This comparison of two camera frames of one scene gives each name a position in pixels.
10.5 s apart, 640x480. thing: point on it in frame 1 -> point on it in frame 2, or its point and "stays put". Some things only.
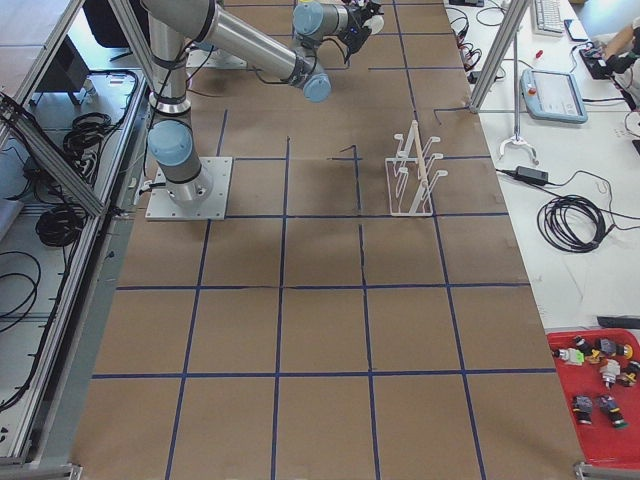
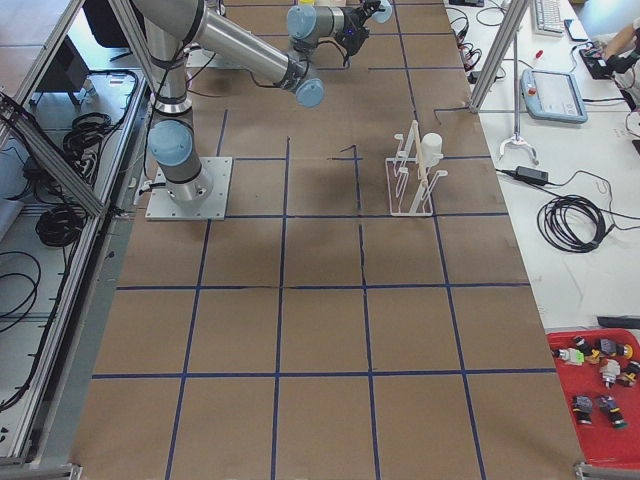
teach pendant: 552,95 stays put
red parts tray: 600,372 stays put
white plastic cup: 375,23 -> 431,149
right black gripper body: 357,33 stays put
